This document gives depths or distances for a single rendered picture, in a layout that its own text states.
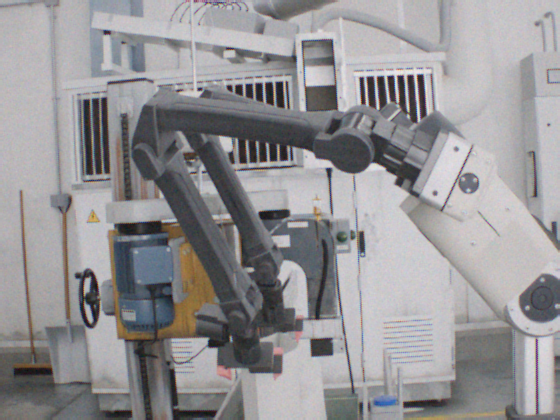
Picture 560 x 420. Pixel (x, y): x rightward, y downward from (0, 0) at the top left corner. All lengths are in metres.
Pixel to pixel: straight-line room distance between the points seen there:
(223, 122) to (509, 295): 0.63
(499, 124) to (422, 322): 1.90
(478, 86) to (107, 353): 2.79
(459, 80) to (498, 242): 3.92
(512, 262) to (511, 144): 4.88
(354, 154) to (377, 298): 3.77
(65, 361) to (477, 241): 5.29
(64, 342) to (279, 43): 2.96
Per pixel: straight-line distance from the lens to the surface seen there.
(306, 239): 2.42
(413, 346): 5.25
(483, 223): 1.61
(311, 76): 5.15
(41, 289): 6.93
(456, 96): 5.48
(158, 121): 1.58
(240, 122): 1.52
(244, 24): 4.95
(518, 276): 1.70
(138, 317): 2.31
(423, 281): 5.19
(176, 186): 1.65
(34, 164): 6.88
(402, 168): 1.45
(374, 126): 1.47
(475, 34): 5.55
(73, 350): 6.64
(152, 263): 2.23
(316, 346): 2.46
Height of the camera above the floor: 1.48
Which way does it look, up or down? 3 degrees down
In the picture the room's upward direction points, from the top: 4 degrees counter-clockwise
